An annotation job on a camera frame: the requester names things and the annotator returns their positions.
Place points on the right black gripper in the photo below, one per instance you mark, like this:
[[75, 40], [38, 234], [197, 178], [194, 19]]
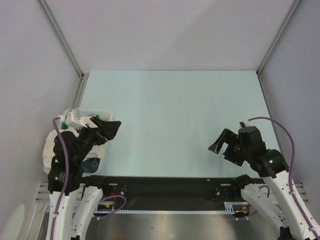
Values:
[[230, 146]]

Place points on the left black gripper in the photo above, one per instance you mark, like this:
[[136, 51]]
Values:
[[109, 129]]

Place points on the cream t shirt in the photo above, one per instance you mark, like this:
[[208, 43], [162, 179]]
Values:
[[98, 151]]

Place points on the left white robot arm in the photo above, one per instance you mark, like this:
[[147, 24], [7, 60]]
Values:
[[65, 177]]

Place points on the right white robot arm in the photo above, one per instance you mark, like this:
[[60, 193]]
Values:
[[290, 216]]

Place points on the blue t shirt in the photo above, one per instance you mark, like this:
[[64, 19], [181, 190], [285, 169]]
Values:
[[90, 165]]

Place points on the green t shirt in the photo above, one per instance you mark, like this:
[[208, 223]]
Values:
[[64, 125]]

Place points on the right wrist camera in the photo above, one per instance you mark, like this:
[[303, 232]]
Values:
[[251, 143]]

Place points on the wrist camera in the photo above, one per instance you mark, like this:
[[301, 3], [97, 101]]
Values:
[[74, 111], [251, 143]]

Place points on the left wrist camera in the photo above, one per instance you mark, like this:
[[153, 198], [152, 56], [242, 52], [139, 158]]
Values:
[[74, 111]]

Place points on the left aluminium corner post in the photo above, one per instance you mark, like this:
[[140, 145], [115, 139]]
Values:
[[48, 14]]

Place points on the aluminium corner post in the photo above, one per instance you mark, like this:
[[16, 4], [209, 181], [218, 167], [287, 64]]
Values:
[[48, 14], [279, 35]]

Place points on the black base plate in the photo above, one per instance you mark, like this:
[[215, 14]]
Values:
[[152, 194]]

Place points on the white slotted cable duct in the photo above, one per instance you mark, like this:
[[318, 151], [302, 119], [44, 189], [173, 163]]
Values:
[[229, 209]]

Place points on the aluminium frame rail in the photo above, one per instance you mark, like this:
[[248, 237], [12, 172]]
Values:
[[43, 193]]

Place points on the right aluminium corner post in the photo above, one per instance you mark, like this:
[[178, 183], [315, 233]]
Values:
[[279, 35]]

